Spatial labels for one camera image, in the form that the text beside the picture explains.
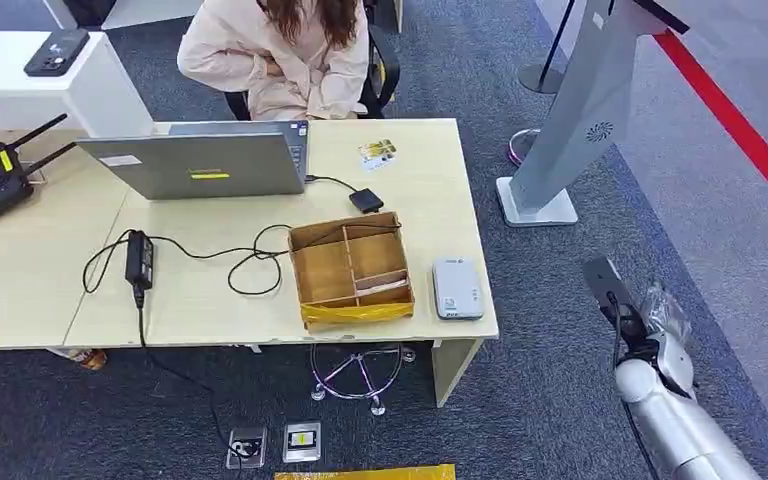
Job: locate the white card reader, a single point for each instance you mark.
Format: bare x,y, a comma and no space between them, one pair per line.
457,289

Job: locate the person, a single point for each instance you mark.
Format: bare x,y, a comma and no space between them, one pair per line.
271,60

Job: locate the chrome stanchion base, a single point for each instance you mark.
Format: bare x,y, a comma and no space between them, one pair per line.
520,144

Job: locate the white and yellow card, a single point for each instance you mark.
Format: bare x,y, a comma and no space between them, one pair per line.
378,154

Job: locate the yellow tape strip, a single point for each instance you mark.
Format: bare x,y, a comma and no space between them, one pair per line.
367,474

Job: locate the black phone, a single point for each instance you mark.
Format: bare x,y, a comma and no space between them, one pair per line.
57,53

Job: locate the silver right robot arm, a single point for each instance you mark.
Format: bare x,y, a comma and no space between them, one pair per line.
675,424

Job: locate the small black usb hub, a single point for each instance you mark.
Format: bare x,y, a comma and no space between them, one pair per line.
366,200

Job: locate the white counter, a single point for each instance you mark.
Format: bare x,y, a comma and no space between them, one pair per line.
26,99

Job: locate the pale table leg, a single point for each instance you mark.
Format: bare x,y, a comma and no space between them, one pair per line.
453,371

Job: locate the floor socket with plug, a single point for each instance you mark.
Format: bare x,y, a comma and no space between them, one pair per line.
247,448

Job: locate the black stanchion post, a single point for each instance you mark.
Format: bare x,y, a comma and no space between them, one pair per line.
544,69

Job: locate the black power adapter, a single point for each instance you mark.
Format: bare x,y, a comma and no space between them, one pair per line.
139,260

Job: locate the card with brown print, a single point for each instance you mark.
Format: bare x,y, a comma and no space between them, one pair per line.
384,286

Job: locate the wooden divided card box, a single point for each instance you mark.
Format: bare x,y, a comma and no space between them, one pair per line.
328,272

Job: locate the silver kiosk stand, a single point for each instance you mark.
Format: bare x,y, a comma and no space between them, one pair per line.
579,112

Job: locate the floor socket with yellow label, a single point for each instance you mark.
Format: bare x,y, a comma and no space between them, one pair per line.
302,442

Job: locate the red barrier belt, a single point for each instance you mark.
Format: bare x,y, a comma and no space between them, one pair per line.
735,122

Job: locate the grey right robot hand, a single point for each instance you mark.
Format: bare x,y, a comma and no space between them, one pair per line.
665,314

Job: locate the orange packet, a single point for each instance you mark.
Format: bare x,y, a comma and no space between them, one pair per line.
89,359

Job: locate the chrome stool base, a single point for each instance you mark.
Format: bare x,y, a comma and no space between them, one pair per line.
357,374

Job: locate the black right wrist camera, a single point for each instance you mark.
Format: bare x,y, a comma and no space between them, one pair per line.
606,285

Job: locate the grey laptop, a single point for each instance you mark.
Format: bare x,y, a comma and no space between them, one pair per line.
212,166

